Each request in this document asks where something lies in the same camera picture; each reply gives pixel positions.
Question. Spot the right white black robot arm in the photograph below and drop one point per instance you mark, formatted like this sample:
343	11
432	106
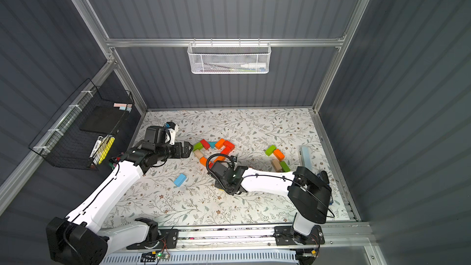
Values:
310	194

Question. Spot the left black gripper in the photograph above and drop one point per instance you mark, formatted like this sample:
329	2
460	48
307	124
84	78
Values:
183	149

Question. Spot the white marker in basket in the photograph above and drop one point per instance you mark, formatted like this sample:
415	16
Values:
257	67

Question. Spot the orange rectangular block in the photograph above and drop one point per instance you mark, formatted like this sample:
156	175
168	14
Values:
220	144

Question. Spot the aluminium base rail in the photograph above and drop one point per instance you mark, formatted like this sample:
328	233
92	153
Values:
236	237

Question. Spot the light blue block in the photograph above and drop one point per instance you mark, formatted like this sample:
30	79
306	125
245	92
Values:
180	180

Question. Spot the natural wood block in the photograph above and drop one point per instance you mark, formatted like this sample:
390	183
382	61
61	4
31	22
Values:
198	154
277	165

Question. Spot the yellow highlighter pack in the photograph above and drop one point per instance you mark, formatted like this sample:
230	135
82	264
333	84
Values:
103	149

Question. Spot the green block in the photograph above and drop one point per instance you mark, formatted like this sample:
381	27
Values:
269	151
198	146
285	167

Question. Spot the black wire mesh basket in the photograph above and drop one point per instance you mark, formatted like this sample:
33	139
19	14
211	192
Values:
73	140

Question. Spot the light blue eraser box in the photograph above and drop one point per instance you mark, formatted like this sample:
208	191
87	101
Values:
305	159

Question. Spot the red rectangular block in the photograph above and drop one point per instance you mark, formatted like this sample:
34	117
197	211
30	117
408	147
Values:
228	146
226	150

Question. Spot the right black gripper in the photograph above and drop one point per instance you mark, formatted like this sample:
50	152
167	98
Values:
219	167

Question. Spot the white wire mesh basket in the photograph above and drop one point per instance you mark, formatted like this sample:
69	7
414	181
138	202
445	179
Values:
212	59

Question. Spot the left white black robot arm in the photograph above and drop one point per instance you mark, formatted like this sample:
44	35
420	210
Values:
80	239

